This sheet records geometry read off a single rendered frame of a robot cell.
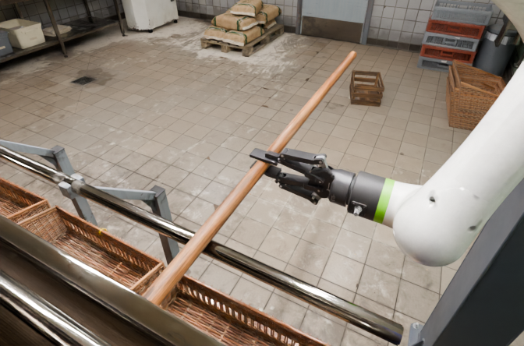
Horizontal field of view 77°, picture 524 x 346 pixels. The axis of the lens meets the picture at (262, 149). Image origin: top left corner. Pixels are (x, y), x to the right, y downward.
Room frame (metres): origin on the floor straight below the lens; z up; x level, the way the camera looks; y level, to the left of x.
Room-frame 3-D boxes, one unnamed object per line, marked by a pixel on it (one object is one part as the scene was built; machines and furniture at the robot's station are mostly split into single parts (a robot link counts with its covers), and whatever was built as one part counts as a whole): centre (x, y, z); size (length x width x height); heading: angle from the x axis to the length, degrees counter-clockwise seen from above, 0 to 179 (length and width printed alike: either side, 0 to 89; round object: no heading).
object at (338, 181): (0.53, -0.15, 1.19); 0.09 x 0.07 x 0.08; 63
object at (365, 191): (0.49, -0.21, 1.19); 0.12 x 0.06 x 0.09; 153
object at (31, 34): (4.34, 3.15, 0.35); 0.50 x 0.36 x 0.24; 64
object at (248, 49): (5.13, 0.27, 0.07); 1.20 x 0.80 x 0.14; 153
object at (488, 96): (2.80, -2.02, 0.32); 0.56 x 0.49 x 0.28; 161
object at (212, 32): (4.95, 0.57, 0.22); 0.62 x 0.36 x 0.15; 158
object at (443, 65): (4.09, -2.35, 0.08); 0.60 x 0.40 x 0.16; 65
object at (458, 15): (4.08, -2.35, 0.68); 0.60 x 0.40 x 0.16; 63
